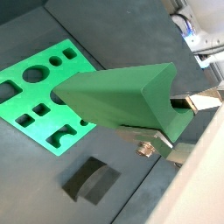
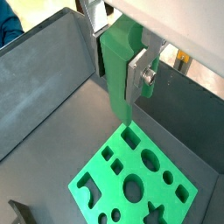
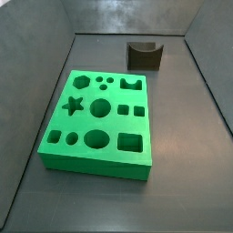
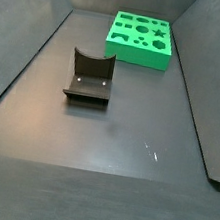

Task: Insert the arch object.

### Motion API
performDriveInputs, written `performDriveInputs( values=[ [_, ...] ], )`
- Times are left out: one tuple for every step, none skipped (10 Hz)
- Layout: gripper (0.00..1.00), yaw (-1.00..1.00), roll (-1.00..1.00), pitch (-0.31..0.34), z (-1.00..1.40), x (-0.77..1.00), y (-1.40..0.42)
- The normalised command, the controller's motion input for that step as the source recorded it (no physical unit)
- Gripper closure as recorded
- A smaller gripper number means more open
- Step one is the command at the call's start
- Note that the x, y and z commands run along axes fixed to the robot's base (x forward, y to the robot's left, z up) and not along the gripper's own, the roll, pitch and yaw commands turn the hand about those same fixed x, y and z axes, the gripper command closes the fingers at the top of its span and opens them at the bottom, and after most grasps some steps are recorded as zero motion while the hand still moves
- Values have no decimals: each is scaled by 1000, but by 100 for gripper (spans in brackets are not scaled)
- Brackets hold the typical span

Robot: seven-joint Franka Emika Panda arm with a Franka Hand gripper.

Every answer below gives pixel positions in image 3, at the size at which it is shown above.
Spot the green shape sorter block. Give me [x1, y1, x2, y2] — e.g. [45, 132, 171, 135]
[38, 70, 152, 180]

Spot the black arch holder stand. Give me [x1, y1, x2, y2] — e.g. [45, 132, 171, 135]
[127, 42, 164, 71]

